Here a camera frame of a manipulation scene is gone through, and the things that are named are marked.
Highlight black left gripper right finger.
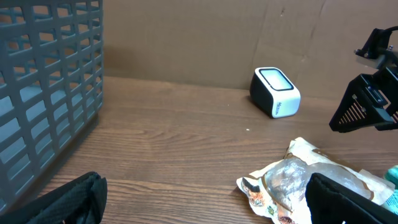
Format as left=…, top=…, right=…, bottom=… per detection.
left=305, top=173, right=397, bottom=224

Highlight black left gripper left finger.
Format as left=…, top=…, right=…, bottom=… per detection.
left=1, top=172, right=108, bottom=224

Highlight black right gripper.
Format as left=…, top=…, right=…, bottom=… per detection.
left=329, top=26, right=397, bottom=133

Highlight teal white wet wipes pack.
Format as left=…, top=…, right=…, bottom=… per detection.
left=381, top=164, right=398, bottom=215

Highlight white black barcode scanner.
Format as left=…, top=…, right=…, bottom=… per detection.
left=249, top=67, right=301, bottom=119

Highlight brown white snack packet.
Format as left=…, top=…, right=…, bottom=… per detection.
left=236, top=138, right=395, bottom=223

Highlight grey plastic mesh basket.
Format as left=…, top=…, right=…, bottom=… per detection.
left=1, top=0, right=104, bottom=213

